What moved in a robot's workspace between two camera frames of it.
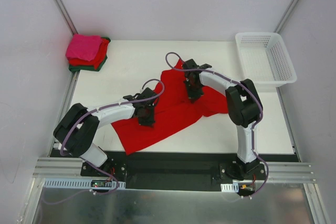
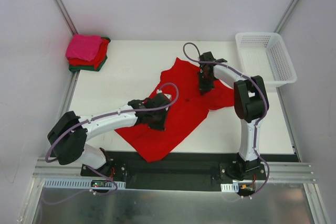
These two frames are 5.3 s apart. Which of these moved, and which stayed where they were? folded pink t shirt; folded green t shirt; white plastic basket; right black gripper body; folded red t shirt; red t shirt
Moved: right black gripper body; red t shirt
Stayed: folded green t shirt; folded pink t shirt; white plastic basket; folded red t shirt
